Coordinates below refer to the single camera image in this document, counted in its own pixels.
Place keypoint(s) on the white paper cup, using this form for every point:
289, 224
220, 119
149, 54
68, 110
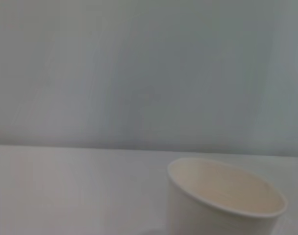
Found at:
195, 215

